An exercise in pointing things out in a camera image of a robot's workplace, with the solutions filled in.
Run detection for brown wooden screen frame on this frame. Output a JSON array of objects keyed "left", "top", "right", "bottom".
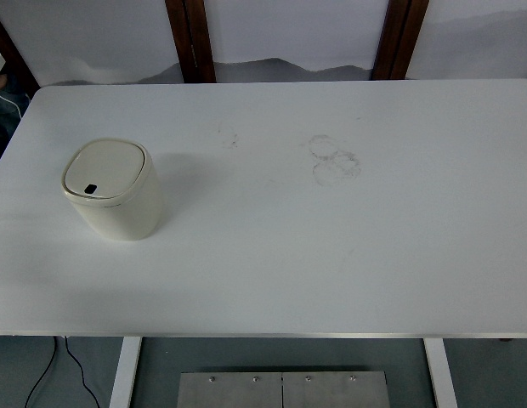
[
  {"left": 164, "top": 0, "right": 218, "bottom": 84},
  {"left": 0, "top": 10, "right": 41, "bottom": 95},
  {"left": 371, "top": 0, "right": 430, "bottom": 81}
]

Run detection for grey metal plate with screws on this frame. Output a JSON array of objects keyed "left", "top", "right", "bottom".
[{"left": 177, "top": 371, "right": 388, "bottom": 408}]

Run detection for cream plastic trash bin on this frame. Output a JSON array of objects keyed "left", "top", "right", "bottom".
[{"left": 59, "top": 138, "right": 165, "bottom": 242}]

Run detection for white table leg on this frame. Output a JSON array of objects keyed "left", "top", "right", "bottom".
[
  {"left": 423, "top": 338, "right": 459, "bottom": 408},
  {"left": 108, "top": 337, "right": 143, "bottom": 408}
]

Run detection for thin white cable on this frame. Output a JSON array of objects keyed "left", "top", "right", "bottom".
[{"left": 0, "top": 87, "right": 23, "bottom": 119}]

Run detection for black floor cable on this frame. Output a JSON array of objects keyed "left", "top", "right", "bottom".
[
  {"left": 25, "top": 337, "right": 59, "bottom": 408},
  {"left": 63, "top": 337, "right": 99, "bottom": 408}
]

